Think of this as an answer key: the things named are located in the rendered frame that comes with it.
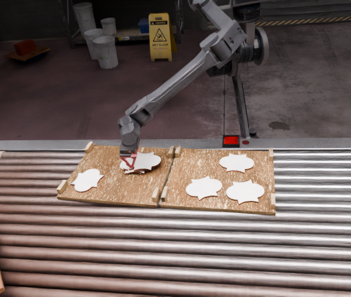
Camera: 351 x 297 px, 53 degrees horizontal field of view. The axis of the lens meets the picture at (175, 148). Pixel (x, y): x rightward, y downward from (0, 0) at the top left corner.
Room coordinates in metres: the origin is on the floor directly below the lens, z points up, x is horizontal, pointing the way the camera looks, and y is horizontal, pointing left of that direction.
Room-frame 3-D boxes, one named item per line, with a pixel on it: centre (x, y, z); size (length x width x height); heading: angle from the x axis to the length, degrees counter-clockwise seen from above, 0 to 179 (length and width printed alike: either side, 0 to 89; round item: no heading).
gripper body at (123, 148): (1.17, 0.18, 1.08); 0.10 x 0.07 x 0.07; 173
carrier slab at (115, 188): (1.15, 0.24, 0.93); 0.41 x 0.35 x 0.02; 74
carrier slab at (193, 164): (1.04, -0.16, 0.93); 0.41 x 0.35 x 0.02; 75
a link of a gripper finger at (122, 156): (1.14, 0.18, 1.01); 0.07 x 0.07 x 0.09; 83
